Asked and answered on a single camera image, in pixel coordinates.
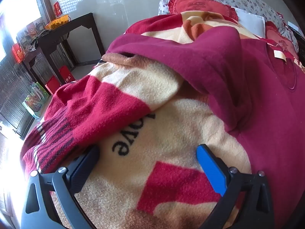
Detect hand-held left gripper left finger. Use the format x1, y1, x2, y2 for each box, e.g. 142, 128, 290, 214
21, 145, 100, 229

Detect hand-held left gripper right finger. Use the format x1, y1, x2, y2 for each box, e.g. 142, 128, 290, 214
196, 144, 275, 229

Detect maroon shirt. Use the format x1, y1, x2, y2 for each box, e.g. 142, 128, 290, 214
106, 25, 305, 229

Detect printed fleece blanket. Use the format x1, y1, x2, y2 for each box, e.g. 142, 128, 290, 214
20, 11, 270, 229

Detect green printed box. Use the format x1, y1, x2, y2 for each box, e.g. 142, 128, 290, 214
22, 82, 50, 118

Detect red boxes under table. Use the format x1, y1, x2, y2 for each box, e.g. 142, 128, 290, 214
45, 76, 61, 95

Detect dark patterned cloth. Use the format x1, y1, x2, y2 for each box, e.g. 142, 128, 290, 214
29, 29, 52, 51

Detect dark wooden table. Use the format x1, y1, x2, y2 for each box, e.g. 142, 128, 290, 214
22, 13, 105, 89

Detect red heart pillow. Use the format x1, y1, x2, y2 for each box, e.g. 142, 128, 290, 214
168, 0, 240, 21
264, 21, 301, 64

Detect yellow plastic basket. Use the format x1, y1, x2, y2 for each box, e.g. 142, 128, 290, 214
44, 14, 71, 30

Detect white pillow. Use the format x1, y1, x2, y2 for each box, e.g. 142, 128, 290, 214
235, 8, 266, 39

